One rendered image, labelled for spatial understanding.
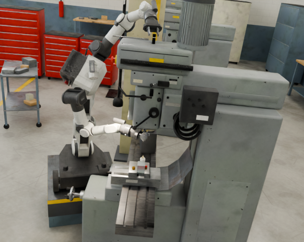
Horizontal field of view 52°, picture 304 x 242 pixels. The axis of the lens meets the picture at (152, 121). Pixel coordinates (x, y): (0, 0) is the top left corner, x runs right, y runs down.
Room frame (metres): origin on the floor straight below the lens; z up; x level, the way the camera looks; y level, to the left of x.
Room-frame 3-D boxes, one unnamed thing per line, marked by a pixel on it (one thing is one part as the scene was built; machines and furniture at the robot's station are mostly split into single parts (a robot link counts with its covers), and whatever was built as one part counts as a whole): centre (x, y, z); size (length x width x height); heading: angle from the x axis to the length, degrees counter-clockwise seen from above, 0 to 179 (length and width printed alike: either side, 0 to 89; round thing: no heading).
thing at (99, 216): (2.07, 0.07, 0.43); 0.81 x 0.32 x 0.60; 91
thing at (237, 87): (2.08, -0.45, 1.66); 0.80 x 0.23 x 0.20; 91
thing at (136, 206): (2.07, 0.05, 0.89); 1.24 x 0.23 x 0.08; 1
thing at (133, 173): (1.91, 0.10, 1.02); 0.15 x 0.06 x 0.04; 3
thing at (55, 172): (2.38, 0.82, 0.50); 0.20 x 0.05 x 0.20; 19
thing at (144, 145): (2.43, 0.02, 1.03); 0.22 x 0.12 x 0.20; 8
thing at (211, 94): (1.74, -0.26, 1.62); 0.20 x 0.09 x 0.21; 91
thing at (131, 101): (2.07, 0.16, 1.45); 0.04 x 0.04 x 0.21; 1
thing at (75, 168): (2.69, 0.65, 0.59); 0.64 x 0.52 x 0.33; 19
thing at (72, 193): (2.06, 0.54, 0.63); 0.16 x 0.12 x 0.12; 91
